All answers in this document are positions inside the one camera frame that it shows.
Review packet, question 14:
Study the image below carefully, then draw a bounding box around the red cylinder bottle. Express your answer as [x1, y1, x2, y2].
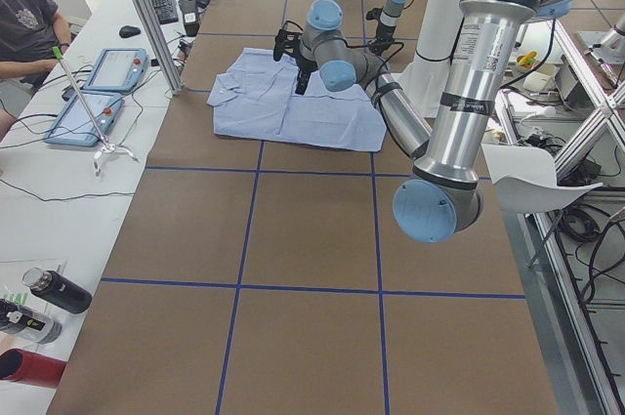
[1, 349, 66, 389]

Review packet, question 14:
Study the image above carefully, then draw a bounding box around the seated person grey shirt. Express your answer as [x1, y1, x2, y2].
[1, 0, 72, 88]

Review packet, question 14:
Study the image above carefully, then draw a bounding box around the aluminium frame post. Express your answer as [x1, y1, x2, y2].
[132, 0, 183, 96]

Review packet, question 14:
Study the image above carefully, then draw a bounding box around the black water bottle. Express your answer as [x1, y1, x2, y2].
[22, 268, 92, 314]

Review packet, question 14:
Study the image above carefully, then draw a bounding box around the light blue striped shirt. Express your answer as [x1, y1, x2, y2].
[207, 48, 387, 151]

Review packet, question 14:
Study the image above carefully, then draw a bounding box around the white plastic chair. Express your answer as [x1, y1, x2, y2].
[481, 144, 603, 214]

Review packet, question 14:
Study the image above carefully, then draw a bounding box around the reacher grabber stick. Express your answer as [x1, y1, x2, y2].
[53, 46, 139, 177]

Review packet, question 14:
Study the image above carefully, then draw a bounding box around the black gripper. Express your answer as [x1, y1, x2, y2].
[365, 8, 396, 55]
[272, 26, 317, 95]

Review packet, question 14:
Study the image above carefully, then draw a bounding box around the black computer mouse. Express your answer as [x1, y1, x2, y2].
[118, 25, 141, 39]

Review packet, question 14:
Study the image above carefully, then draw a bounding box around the blue teach pendant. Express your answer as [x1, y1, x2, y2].
[83, 48, 149, 94]
[44, 92, 123, 147]

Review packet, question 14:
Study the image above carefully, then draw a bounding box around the lower blue teach pendant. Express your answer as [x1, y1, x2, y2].
[44, 92, 123, 147]

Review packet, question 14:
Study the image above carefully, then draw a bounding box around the black keyboard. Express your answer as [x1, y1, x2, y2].
[149, 0, 179, 24]

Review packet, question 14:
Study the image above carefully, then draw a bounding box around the upper blue teach pendant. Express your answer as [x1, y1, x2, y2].
[83, 48, 149, 94]

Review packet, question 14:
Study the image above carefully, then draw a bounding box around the grey black bottle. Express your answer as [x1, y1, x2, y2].
[1, 299, 63, 345]

